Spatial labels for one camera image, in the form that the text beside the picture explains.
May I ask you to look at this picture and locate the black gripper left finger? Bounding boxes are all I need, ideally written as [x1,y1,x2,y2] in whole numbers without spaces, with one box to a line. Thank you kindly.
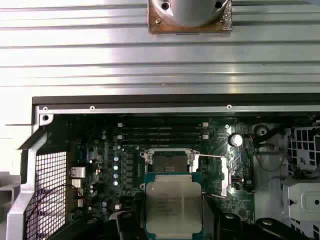
[48,193,146,240]

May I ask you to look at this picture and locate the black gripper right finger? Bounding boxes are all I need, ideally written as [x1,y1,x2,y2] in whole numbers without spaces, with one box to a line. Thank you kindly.
[202,194,320,240]

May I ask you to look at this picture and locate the wire locking lever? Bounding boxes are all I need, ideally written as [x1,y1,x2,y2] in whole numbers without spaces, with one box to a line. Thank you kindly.
[122,146,144,154]
[203,191,227,200]

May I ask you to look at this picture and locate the silver green CPU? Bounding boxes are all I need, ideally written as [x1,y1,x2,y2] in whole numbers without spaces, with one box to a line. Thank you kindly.
[144,171,204,240]

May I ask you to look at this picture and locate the CPU socket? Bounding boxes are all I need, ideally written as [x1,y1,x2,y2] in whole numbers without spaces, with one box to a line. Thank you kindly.
[139,147,201,174]

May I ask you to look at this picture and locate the black RAM slot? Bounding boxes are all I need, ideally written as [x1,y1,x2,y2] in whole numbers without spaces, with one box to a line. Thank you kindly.
[121,130,205,136]
[117,122,210,131]
[121,141,205,148]
[117,134,210,142]

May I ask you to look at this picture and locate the silver rear port block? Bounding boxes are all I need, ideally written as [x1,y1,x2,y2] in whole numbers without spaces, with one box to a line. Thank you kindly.
[70,177,84,189]
[74,187,87,208]
[70,166,87,178]

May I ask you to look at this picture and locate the silver metal drive cage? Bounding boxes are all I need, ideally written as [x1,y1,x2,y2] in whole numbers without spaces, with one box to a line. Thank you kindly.
[252,119,320,240]

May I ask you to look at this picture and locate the silver coin battery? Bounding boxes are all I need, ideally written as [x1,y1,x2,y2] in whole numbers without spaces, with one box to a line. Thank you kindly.
[228,132,244,148]

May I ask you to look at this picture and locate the green motherboard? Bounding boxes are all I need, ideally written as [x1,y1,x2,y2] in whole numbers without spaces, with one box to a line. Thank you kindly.
[67,114,256,240]

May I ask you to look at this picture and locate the black silver PC case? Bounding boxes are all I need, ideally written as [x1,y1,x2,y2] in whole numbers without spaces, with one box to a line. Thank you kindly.
[4,93,320,240]

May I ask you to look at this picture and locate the red black twisted wire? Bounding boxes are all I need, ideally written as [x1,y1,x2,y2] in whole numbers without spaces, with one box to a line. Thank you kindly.
[26,183,88,226]

